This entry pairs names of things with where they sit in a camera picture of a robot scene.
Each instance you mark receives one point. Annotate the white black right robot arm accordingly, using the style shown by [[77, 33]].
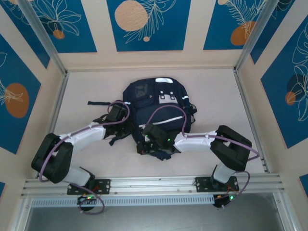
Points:
[[195, 142]]

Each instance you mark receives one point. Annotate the aluminium back rail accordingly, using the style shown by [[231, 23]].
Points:
[[144, 69]]

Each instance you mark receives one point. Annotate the controller board with LED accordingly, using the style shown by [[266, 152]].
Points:
[[87, 198], [231, 198]]

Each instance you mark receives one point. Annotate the aluminium side rail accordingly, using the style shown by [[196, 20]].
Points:
[[57, 108], [240, 89]]

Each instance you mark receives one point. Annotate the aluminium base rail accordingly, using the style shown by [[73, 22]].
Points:
[[154, 184]]

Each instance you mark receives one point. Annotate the aluminium frame post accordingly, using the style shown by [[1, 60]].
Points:
[[42, 31], [261, 31]]

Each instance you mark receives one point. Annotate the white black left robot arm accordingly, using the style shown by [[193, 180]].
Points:
[[84, 134]]

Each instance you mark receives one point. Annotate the navy blue backpack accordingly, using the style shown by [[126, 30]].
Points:
[[142, 110]]

